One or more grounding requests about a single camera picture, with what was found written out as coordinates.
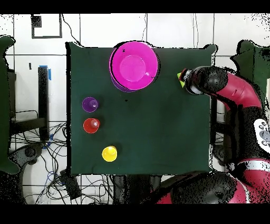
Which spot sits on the black power strip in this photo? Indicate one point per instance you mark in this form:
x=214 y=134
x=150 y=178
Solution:
x=70 y=186

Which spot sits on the yellow plastic cup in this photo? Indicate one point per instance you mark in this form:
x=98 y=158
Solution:
x=109 y=153

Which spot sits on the black metal stand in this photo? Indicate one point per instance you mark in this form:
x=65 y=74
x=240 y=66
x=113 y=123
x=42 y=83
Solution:
x=43 y=101

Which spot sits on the large pink plastic bowl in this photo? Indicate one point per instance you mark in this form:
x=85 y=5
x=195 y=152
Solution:
x=134 y=65

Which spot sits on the orange plastic cup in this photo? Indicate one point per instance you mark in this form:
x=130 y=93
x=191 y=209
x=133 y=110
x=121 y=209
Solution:
x=89 y=126

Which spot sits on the black square frame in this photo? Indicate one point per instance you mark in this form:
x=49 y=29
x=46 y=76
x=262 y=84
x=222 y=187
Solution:
x=60 y=27

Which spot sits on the dark green tablecloth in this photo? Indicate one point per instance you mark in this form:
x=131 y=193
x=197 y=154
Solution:
x=147 y=126

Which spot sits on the purple plastic bowl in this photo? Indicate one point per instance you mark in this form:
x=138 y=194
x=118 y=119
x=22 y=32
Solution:
x=120 y=87

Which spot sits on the neighbouring green covered table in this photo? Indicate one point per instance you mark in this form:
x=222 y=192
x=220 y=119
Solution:
x=246 y=61
x=4 y=105

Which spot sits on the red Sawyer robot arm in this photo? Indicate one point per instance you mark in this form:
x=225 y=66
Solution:
x=236 y=90

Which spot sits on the purple plastic cup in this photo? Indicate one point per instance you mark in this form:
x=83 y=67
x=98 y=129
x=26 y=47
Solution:
x=88 y=104

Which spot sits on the lime green plastic cup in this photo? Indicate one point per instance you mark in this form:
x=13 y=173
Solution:
x=182 y=84

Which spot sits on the black office chair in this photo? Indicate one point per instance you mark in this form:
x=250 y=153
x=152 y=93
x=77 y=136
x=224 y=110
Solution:
x=27 y=152

